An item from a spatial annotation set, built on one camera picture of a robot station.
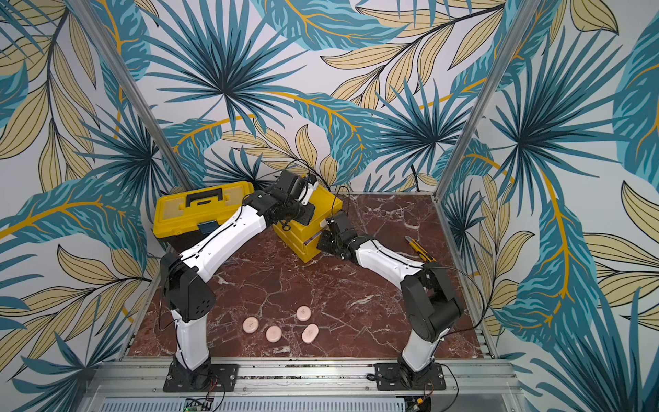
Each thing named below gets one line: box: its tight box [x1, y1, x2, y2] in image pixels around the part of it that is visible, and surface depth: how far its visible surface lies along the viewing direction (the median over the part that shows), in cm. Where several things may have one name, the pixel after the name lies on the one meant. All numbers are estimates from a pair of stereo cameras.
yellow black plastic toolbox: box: [152, 181, 254, 252], surface depth 92 cm
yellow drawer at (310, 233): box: [301, 224, 324, 244], surface depth 88 cm
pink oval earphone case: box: [301, 322, 320, 345], surface depth 81 cm
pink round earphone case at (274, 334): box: [265, 325, 283, 344], surface depth 81 cm
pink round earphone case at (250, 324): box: [241, 315, 260, 334], surface depth 83 cm
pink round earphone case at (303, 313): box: [296, 305, 312, 322], surface depth 86 cm
